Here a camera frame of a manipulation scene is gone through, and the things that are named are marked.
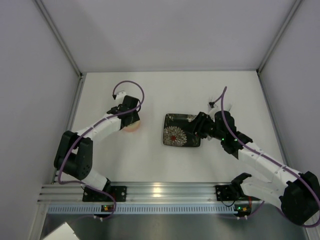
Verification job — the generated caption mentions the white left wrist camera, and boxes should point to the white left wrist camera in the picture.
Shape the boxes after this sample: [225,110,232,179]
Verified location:
[112,91,127,100]

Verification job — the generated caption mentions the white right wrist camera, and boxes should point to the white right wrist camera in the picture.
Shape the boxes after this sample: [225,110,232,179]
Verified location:
[208,101,219,119]

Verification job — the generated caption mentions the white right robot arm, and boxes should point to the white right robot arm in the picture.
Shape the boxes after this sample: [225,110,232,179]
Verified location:
[184,111,320,226]

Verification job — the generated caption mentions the cream round lunch bowl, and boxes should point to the cream round lunch bowl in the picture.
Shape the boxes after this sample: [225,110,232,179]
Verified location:
[122,120,141,133]

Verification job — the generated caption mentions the left small circuit board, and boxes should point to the left small circuit board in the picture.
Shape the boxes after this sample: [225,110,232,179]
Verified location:
[101,204,115,213]

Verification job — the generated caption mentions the left aluminium frame post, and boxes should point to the left aluminium frame post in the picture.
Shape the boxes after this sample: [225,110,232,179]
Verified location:
[33,0,84,76]

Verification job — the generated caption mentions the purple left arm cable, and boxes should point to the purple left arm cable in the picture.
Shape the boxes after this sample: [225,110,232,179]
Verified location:
[57,80,146,186]

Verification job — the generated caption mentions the right small circuit board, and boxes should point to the right small circuit board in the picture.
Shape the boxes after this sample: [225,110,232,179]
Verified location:
[234,204,252,218]

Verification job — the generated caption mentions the white box corner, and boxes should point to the white box corner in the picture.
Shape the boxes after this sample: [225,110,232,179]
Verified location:
[43,222,79,240]

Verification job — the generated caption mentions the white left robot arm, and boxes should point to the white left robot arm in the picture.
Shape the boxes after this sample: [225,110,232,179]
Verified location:
[53,94,141,194]

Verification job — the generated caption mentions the small circuit board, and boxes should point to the small circuit board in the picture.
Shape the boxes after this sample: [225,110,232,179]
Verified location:
[101,204,115,213]
[234,204,252,218]

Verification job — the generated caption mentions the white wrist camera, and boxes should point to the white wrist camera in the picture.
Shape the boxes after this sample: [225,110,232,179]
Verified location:
[112,91,127,100]
[208,101,219,119]

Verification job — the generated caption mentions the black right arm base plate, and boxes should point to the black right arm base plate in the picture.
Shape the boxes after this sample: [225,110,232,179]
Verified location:
[214,184,259,202]

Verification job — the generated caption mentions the stainless steel tongs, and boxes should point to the stainless steel tongs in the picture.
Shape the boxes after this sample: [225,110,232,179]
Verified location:
[207,95,233,142]

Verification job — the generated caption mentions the black floral rectangular plate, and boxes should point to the black floral rectangular plate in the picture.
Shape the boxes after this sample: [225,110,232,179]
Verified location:
[162,113,201,148]

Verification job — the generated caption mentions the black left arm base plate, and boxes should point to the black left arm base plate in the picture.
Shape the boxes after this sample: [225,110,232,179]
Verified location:
[82,185,127,203]

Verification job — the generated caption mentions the aluminium mounting rail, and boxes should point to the aluminium mounting rail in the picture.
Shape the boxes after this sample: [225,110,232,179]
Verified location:
[37,181,311,203]

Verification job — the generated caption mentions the grey slotted cable duct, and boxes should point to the grey slotted cable duct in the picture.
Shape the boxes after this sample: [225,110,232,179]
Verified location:
[47,203,236,215]

